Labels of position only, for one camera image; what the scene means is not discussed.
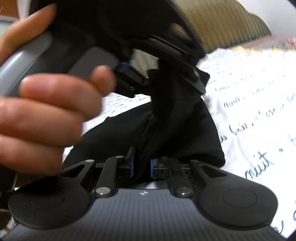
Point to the black pants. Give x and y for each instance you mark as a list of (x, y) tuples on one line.
[(176, 124)]

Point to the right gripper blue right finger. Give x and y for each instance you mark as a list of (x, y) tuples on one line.
[(158, 168)]

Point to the white script-print bed sheet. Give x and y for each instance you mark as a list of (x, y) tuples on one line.
[(251, 98)]

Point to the olive upholstered headboard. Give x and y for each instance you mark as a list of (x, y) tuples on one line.
[(222, 24)]

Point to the person's left hand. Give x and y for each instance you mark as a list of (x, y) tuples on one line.
[(48, 117)]

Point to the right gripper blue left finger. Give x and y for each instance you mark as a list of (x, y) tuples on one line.
[(129, 163)]

